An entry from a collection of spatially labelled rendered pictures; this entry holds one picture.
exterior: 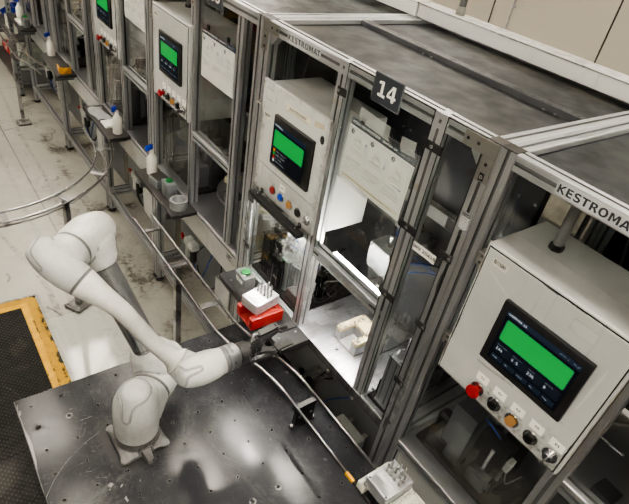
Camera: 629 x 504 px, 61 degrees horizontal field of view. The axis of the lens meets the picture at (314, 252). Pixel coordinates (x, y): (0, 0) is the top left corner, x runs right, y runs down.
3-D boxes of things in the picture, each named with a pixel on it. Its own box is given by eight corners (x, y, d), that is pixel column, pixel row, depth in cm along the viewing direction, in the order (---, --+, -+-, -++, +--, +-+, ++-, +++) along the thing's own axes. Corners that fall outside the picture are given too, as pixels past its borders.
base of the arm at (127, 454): (126, 476, 186) (125, 467, 183) (104, 429, 199) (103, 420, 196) (175, 453, 196) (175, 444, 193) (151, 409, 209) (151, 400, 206)
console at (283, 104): (248, 184, 225) (258, 77, 198) (303, 174, 241) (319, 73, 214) (304, 237, 200) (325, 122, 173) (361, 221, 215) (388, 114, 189)
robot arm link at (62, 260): (78, 279, 156) (102, 254, 167) (23, 242, 152) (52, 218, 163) (62, 303, 163) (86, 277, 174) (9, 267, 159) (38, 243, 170)
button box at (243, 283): (233, 289, 239) (235, 269, 232) (248, 284, 243) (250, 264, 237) (242, 300, 234) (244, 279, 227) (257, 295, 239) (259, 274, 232)
